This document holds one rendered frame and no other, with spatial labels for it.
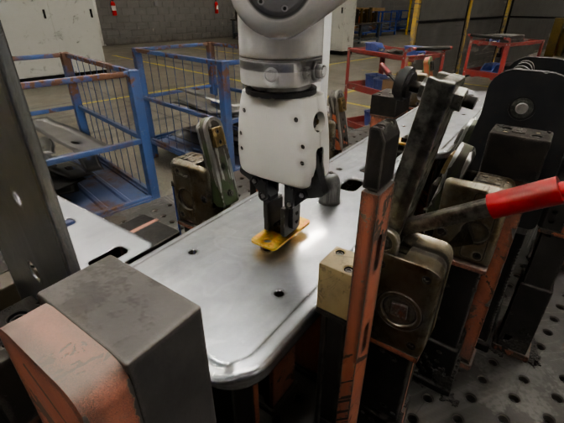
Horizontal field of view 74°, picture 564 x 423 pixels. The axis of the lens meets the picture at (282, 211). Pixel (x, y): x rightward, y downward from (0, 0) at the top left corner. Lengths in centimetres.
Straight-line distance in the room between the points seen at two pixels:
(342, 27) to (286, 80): 1101
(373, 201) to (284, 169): 17
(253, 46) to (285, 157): 11
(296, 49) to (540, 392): 67
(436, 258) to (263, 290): 18
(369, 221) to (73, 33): 841
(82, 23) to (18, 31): 107
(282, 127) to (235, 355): 22
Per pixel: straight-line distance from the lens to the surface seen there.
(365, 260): 29
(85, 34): 866
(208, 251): 47
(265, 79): 38
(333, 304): 36
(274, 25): 30
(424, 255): 39
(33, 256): 29
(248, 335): 36
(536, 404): 80
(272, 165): 42
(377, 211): 26
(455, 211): 37
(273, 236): 47
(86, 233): 56
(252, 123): 42
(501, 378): 80
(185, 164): 62
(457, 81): 34
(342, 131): 85
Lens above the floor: 127
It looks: 29 degrees down
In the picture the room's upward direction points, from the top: straight up
